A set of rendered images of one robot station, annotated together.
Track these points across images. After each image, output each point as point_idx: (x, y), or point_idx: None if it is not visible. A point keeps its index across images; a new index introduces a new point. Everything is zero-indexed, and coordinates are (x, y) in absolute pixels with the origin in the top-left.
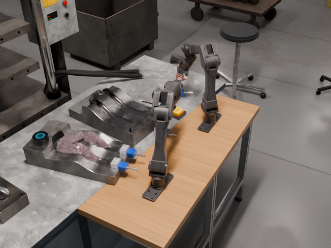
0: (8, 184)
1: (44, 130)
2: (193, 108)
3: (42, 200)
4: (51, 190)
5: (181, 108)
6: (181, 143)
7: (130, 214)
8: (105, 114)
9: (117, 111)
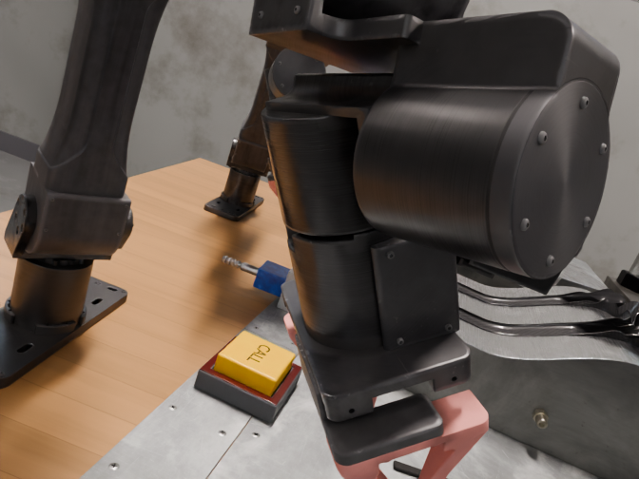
0: None
1: (581, 272)
2: (145, 431)
3: None
4: None
5: (239, 439)
6: (198, 266)
7: (270, 192)
8: (514, 296)
9: (497, 312)
